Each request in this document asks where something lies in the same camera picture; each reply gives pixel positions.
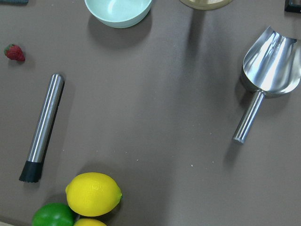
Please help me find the wooden cup tree stand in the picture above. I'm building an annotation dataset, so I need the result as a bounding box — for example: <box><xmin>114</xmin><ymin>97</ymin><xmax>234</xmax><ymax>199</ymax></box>
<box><xmin>180</xmin><ymin>0</ymin><xmax>232</xmax><ymax>10</ymax></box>

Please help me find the steel ice scoop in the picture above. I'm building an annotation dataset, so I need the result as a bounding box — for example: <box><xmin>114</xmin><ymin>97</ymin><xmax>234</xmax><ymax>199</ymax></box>
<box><xmin>232</xmin><ymin>27</ymin><xmax>301</xmax><ymax>144</ymax></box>

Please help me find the yellow lemon upper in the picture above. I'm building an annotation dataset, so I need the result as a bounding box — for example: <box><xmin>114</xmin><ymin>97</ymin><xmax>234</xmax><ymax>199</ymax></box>
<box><xmin>65</xmin><ymin>172</ymin><xmax>122</xmax><ymax>217</ymax></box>

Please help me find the yellow lemon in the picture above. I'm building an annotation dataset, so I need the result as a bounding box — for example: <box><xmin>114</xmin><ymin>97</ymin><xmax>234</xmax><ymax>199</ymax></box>
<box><xmin>65</xmin><ymin>172</ymin><xmax>122</xmax><ymax>217</ymax></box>
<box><xmin>74</xmin><ymin>218</ymin><xmax>106</xmax><ymax>226</ymax></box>

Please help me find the green bowl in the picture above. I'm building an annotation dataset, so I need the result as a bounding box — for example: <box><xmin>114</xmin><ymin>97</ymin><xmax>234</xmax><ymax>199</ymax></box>
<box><xmin>85</xmin><ymin>0</ymin><xmax>152</xmax><ymax>28</ymax></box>

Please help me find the yellow lemon lower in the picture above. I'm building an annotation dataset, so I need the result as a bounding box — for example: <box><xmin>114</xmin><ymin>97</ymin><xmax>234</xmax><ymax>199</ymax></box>
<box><xmin>74</xmin><ymin>218</ymin><xmax>106</xmax><ymax>226</ymax></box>

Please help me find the green lime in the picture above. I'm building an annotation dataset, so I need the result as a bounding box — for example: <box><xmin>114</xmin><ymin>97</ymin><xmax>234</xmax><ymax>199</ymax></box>
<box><xmin>32</xmin><ymin>203</ymin><xmax>75</xmax><ymax>226</ymax></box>

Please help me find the red strawberry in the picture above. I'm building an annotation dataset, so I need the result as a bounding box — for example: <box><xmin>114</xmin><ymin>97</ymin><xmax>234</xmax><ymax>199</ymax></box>
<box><xmin>4</xmin><ymin>44</ymin><xmax>25</xmax><ymax>62</ymax></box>

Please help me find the dark tray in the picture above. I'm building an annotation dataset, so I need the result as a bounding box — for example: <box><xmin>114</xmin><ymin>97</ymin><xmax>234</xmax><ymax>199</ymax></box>
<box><xmin>285</xmin><ymin>0</ymin><xmax>301</xmax><ymax>13</ymax></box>

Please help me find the grey folded cloth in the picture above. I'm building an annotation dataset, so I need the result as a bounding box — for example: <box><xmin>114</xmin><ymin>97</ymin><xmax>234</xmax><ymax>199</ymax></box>
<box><xmin>0</xmin><ymin>0</ymin><xmax>29</xmax><ymax>4</ymax></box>

